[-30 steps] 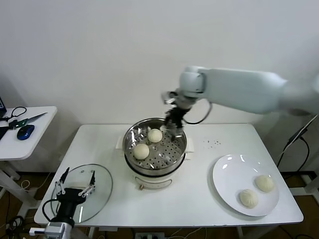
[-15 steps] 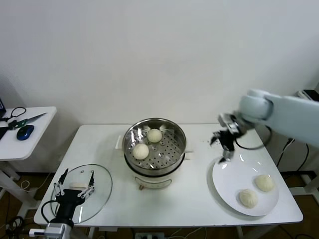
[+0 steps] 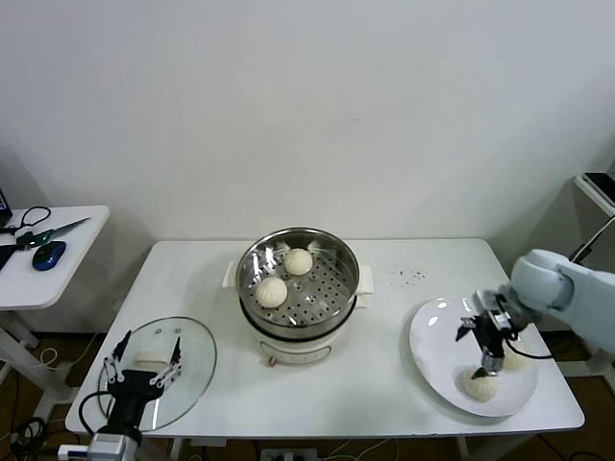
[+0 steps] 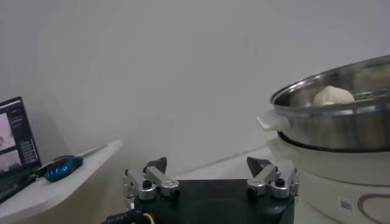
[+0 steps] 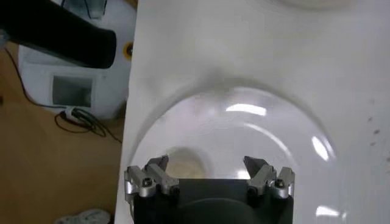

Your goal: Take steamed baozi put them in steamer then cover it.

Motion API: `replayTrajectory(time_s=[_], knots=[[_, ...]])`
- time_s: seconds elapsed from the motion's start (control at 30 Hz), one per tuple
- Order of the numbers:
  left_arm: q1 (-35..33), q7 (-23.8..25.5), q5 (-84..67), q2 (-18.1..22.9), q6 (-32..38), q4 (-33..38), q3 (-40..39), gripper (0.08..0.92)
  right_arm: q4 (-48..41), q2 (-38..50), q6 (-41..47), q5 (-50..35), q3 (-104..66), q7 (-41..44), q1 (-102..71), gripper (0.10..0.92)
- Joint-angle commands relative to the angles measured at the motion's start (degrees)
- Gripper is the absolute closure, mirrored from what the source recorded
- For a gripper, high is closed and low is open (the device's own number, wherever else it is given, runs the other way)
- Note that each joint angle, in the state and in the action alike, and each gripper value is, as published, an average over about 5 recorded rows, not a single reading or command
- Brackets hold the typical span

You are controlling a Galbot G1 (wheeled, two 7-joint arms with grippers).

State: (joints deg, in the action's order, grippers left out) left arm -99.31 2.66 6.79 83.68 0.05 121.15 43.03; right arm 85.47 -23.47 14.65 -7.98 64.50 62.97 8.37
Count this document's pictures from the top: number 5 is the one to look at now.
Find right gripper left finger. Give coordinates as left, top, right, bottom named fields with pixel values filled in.
left=124, top=155, right=180, bottom=198

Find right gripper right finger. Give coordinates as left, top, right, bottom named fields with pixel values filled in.
left=243, top=155, right=296, bottom=200

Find white steamed baozi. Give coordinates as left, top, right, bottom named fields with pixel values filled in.
left=165, top=147, right=213, bottom=180

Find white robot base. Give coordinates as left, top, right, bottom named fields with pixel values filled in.
left=18, top=0, right=138, bottom=119

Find white round plate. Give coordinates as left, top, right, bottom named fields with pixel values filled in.
left=129, top=86, right=341, bottom=224

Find grey crumpled cloth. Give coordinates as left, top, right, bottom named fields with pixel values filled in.
left=54, top=208, right=111, bottom=224

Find dark crumb specks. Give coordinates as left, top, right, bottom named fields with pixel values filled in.
left=367, top=99, right=390, bottom=162

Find black rounded robot part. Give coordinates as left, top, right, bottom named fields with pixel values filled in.
left=0, top=0, right=118, bottom=69

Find black thin floor cable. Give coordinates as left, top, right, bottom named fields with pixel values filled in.
left=2, top=45, right=122, bottom=144

